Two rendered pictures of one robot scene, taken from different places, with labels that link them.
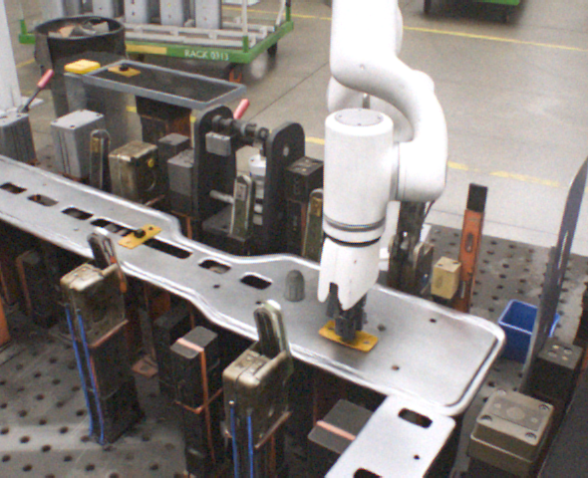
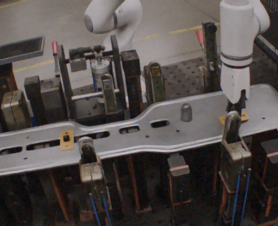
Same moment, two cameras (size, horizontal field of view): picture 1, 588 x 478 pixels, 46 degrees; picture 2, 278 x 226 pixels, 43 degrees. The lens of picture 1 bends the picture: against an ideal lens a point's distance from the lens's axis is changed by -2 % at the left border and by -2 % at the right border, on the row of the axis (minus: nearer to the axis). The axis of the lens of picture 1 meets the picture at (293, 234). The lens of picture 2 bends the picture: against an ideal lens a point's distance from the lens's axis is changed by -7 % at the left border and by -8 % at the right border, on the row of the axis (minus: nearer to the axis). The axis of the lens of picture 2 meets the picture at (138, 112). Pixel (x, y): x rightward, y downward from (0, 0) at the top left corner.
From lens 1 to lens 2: 0.74 m
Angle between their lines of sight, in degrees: 33
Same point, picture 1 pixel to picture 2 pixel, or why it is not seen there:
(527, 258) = (178, 69)
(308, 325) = (212, 125)
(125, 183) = (18, 120)
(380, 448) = not seen: outside the picture
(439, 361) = (270, 106)
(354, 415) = (272, 144)
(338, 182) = (242, 35)
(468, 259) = not seen: hidden behind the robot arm
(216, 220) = (80, 113)
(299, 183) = (135, 65)
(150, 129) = not seen: outside the picture
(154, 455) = not seen: outside the picture
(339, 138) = (242, 13)
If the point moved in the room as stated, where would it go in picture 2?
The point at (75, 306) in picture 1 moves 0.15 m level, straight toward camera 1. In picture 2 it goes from (97, 191) to (157, 209)
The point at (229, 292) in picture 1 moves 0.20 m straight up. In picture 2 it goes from (158, 135) to (152, 69)
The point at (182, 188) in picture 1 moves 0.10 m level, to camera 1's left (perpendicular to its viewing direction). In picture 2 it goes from (55, 104) to (29, 119)
